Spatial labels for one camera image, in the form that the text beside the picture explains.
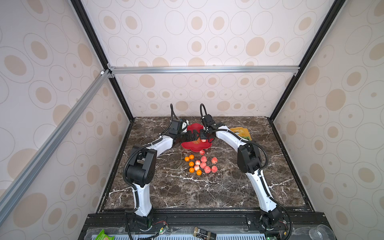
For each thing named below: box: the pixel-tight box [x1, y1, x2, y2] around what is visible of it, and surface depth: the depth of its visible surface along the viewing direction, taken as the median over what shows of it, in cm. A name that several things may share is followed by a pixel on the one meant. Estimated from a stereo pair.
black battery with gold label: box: [193, 227, 217, 240], surface depth 70 cm
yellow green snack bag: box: [230, 127, 252, 141], surface depth 112 cm
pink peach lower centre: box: [204, 165, 212, 174], surface depth 91 cm
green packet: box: [94, 229, 116, 240], surface depth 70 cm
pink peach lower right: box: [211, 165, 218, 173], surface depth 91 cm
